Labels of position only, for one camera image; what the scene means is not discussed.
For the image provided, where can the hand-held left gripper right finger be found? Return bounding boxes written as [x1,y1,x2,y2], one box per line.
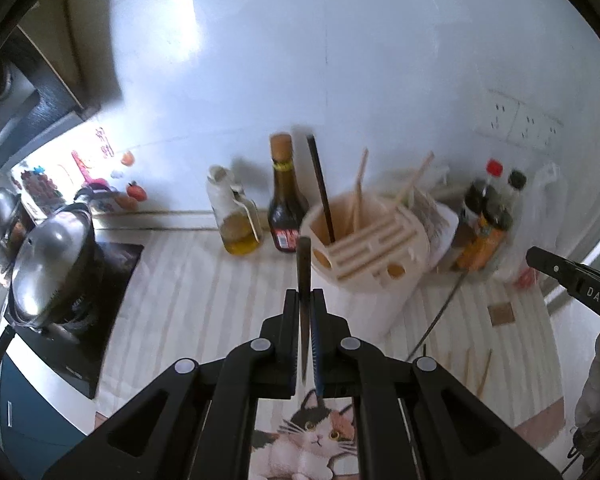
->
[312,290,563,480]

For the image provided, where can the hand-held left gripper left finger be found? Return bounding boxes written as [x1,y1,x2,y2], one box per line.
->
[42,290,301,480]

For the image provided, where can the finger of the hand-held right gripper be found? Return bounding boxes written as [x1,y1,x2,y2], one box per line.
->
[527,246,600,323]

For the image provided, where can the beige utensil holder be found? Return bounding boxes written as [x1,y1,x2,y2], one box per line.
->
[299,192,433,341]

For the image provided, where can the red plastic pouch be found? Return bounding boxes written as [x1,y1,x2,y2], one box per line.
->
[515,267,541,291]

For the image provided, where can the clear plastic bag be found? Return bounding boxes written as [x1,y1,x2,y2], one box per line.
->
[495,162,561,291]

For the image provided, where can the striped cat print table mat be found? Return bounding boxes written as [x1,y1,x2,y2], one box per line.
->
[95,230,568,480]

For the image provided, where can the orange label sauce bottle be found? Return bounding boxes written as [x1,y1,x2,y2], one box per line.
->
[452,169,528,273]

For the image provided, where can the clear cooking oil bottle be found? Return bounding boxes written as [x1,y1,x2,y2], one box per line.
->
[206,165,263,256]

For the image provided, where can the brown cap dark sauce bottle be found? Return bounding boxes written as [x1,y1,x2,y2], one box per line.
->
[267,132,311,253]

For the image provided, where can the red cap dark sauce bottle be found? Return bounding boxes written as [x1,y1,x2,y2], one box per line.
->
[460,158,505,221]

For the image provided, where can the white seasoning packet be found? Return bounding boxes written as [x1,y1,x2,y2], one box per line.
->
[410,185,461,266]

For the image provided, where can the black gas stove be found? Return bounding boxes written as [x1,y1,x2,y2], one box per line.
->
[2,242,146,401]

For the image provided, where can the black wok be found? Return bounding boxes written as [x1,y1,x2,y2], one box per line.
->
[2,200,113,343]

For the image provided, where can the steel wok lid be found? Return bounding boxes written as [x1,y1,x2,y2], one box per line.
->
[10,210,93,331]

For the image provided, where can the teal base cabinet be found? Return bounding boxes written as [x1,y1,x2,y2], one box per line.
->
[0,350,98,461]

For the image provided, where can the black range hood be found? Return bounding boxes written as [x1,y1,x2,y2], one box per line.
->
[0,35,101,181]

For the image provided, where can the white wall socket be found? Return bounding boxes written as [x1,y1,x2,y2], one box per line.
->
[475,89,522,140]
[540,116,565,153]
[511,105,548,148]

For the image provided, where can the colourful wall stickers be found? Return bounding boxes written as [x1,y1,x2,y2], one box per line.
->
[10,127,148,211]

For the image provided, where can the beige wall cabinet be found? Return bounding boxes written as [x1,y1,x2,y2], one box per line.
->
[10,0,126,111]

